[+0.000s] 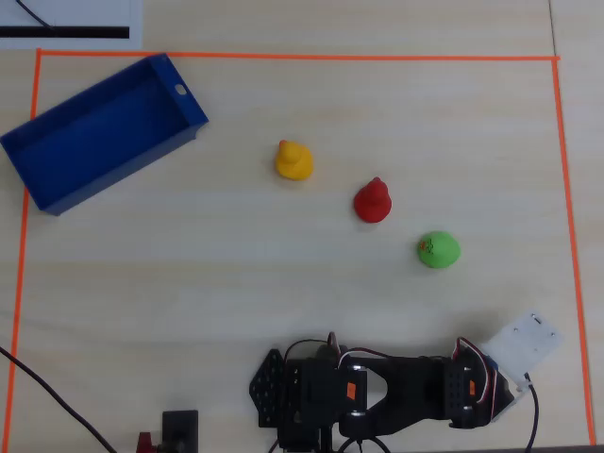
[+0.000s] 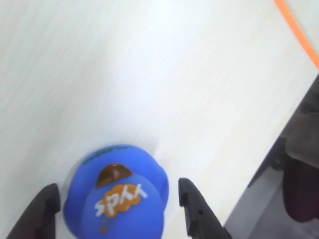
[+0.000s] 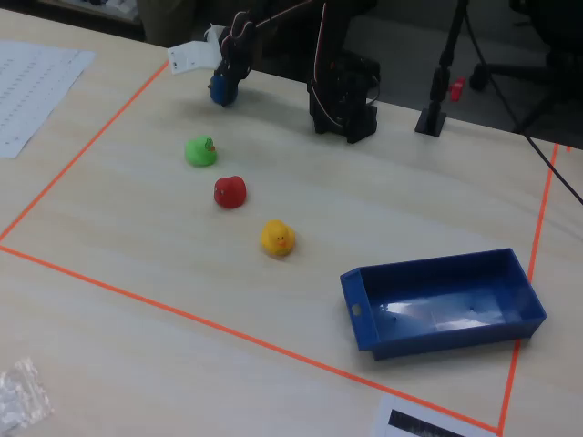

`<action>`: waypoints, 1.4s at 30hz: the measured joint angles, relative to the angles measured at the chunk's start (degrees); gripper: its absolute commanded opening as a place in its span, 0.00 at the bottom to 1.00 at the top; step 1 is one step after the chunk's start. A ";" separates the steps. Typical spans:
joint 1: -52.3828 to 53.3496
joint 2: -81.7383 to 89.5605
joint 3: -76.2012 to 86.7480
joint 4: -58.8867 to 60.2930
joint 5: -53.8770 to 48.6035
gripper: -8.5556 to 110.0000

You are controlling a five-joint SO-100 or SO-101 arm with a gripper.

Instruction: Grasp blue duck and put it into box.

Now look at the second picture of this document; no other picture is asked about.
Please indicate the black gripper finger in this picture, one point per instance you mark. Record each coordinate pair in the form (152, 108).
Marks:
(37, 214)
(199, 219)

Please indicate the dark grey chair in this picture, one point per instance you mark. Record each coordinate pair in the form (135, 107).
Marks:
(302, 154)

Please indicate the blue rubber duck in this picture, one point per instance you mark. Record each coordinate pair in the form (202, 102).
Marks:
(139, 219)

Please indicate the orange tape border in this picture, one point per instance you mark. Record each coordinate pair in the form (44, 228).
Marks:
(297, 30)

